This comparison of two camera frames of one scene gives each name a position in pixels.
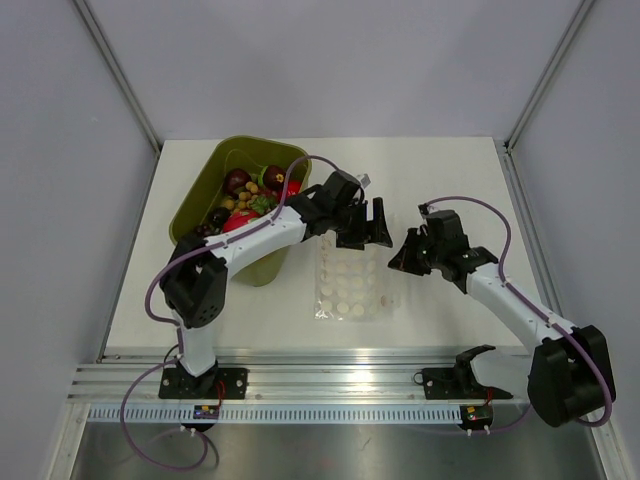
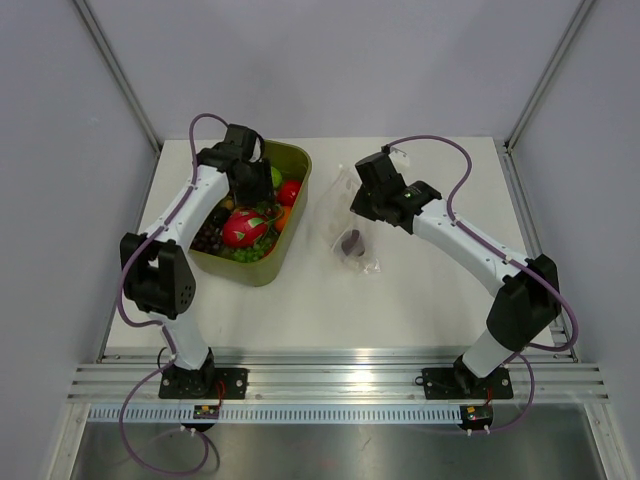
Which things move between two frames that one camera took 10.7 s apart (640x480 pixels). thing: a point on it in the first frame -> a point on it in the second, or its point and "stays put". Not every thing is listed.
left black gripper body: [351, 219] -> [256, 186]
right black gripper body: [434, 252] -> [367, 204]
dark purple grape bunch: [214, 224] stays put
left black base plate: [216, 383] stays put
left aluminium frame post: [117, 74] stays put
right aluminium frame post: [571, 29] stays put
